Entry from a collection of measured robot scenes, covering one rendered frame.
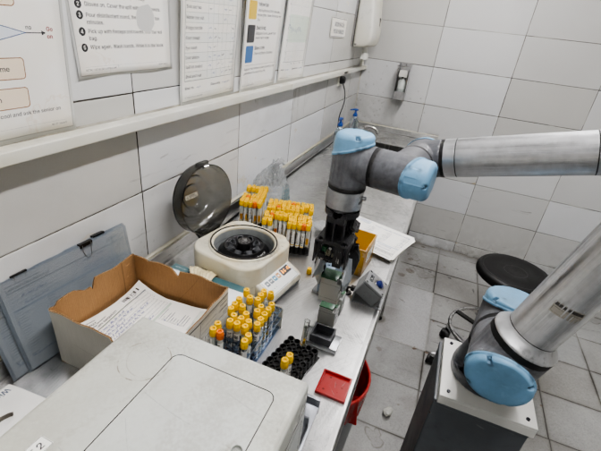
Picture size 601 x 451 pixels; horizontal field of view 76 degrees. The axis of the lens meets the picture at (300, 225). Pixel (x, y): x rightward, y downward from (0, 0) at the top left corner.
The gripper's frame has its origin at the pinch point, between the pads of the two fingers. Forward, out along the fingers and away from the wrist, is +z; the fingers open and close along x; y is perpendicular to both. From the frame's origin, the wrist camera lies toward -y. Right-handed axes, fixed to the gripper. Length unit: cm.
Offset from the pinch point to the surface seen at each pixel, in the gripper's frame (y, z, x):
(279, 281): -12.5, 14.7, -17.8
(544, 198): -240, 44, 96
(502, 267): -111, 42, 58
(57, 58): 16, -41, -55
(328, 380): 10.9, 18.9, 5.4
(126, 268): 12, 7, -50
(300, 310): -8.4, 19.1, -9.3
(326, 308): -5.4, 12.6, -1.3
